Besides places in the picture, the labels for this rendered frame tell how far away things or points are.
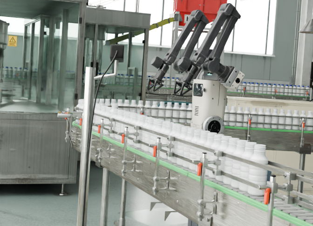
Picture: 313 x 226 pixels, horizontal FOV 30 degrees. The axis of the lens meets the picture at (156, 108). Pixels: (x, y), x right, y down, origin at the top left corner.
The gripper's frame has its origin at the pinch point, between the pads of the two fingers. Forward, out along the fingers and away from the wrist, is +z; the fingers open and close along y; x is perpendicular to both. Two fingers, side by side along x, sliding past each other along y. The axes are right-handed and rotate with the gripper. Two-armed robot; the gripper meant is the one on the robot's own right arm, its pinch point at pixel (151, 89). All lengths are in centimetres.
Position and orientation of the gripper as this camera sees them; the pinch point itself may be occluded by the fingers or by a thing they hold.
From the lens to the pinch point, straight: 403.8
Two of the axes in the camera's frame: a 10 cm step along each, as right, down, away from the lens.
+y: 4.1, 1.3, -9.0
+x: 7.6, 5.0, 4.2
